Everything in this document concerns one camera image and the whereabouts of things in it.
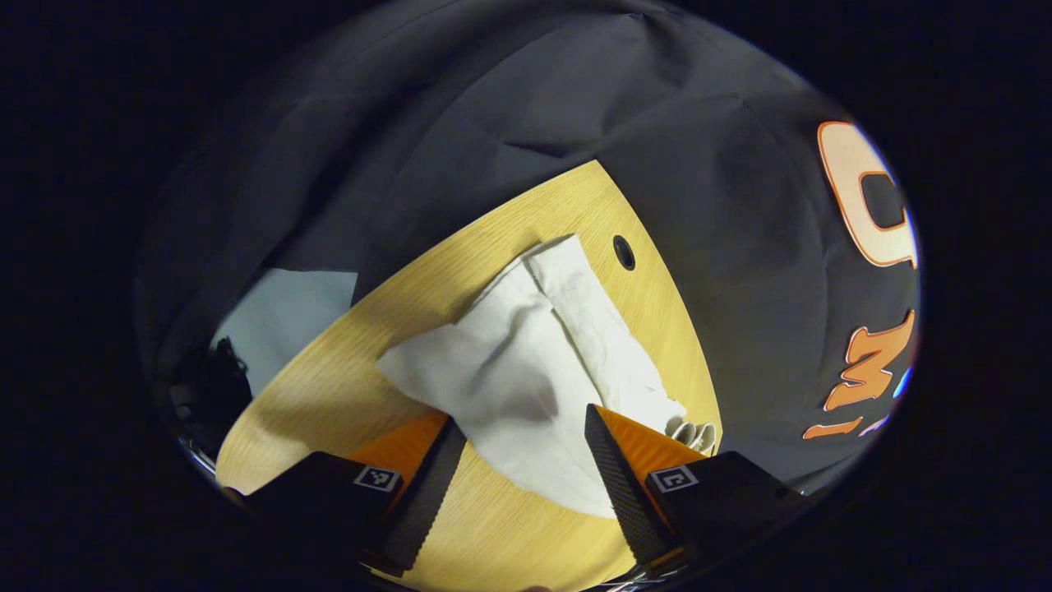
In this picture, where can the dark bulky object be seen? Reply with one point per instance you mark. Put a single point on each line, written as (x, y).
(209, 395)

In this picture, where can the white jeans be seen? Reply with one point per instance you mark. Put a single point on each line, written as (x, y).
(509, 370)

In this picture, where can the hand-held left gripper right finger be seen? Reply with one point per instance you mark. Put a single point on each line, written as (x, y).
(625, 493)

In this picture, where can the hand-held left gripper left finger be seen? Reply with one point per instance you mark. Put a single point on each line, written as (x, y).
(427, 501)

